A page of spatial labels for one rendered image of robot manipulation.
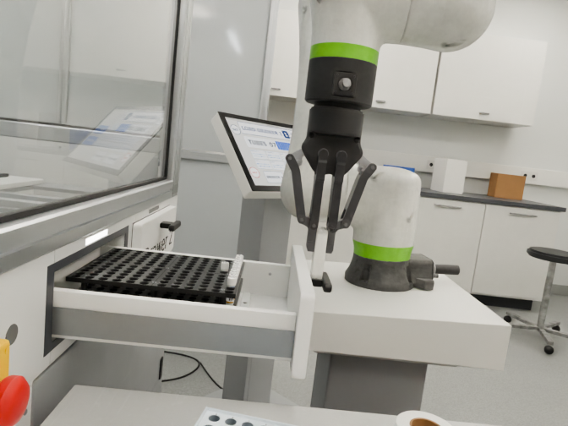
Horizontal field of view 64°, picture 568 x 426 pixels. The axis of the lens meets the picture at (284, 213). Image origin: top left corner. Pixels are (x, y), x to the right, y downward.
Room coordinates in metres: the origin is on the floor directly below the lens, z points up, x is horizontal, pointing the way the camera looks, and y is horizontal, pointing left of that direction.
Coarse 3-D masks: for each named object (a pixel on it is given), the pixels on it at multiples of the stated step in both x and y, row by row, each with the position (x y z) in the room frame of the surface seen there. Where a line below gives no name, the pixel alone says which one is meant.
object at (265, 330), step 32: (96, 256) 0.76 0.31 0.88; (64, 288) 0.54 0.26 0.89; (256, 288) 0.78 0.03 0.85; (64, 320) 0.53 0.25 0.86; (96, 320) 0.53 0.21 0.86; (128, 320) 0.53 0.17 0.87; (160, 320) 0.53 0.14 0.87; (192, 320) 0.53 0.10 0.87; (224, 320) 0.54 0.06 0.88; (256, 320) 0.54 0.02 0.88; (288, 320) 0.54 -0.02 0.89; (224, 352) 0.54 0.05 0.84; (256, 352) 0.53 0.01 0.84; (288, 352) 0.54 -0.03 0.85
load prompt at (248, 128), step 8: (240, 128) 1.55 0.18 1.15; (248, 128) 1.58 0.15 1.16; (256, 128) 1.61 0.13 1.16; (264, 128) 1.65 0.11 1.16; (272, 128) 1.69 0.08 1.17; (280, 128) 1.73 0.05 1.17; (264, 136) 1.62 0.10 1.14; (272, 136) 1.66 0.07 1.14; (280, 136) 1.69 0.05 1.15; (288, 136) 1.74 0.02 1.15
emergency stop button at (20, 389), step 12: (0, 384) 0.32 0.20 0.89; (12, 384) 0.32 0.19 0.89; (24, 384) 0.33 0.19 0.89; (0, 396) 0.31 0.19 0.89; (12, 396) 0.32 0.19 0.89; (24, 396) 0.33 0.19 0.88; (0, 408) 0.31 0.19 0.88; (12, 408) 0.32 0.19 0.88; (24, 408) 0.33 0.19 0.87; (0, 420) 0.31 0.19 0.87; (12, 420) 0.32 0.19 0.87
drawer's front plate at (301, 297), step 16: (304, 256) 0.72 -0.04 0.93; (304, 272) 0.62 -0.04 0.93; (288, 288) 0.77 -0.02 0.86; (304, 288) 0.54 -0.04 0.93; (288, 304) 0.72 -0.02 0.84; (304, 304) 0.52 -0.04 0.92; (304, 320) 0.52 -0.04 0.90; (304, 336) 0.52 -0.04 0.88; (304, 352) 0.52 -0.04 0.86; (304, 368) 0.52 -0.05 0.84
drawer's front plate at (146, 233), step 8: (168, 208) 1.06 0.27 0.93; (176, 208) 1.11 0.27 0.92; (152, 216) 0.92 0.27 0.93; (160, 216) 0.96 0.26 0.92; (168, 216) 1.04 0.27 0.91; (136, 224) 0.83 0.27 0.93; (144, 224) 0.84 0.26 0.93; (152, 224) 0.90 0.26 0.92; (136, 232) 0.83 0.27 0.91; (144, 232) 0.84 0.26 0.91; (152, 232) 0.90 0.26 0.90; (160, 232) 0.97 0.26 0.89; (168, 232) 1.05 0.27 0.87; (136, 240) 0.83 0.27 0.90; (144, 240) 0.84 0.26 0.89; (152, 240) 0.91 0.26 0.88; (160, 240) 0.97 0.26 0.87; (168, 240) 1.06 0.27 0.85; (144, 248) 0.85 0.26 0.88; (168, 248) 1.06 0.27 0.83
